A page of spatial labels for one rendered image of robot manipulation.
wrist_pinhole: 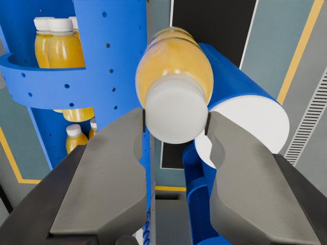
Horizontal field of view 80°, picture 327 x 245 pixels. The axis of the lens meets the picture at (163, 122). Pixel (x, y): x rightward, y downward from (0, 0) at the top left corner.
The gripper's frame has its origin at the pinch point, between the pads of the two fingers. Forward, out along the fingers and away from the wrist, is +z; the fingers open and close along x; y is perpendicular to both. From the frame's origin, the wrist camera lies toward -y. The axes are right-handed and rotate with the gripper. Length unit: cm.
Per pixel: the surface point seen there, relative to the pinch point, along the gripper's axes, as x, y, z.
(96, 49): -11.5, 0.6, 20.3
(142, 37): -5.5, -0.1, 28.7
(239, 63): 49, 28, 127
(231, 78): 20, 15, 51
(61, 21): -18.5, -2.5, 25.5
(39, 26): -25.0, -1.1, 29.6
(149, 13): -7, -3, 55
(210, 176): 33, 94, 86
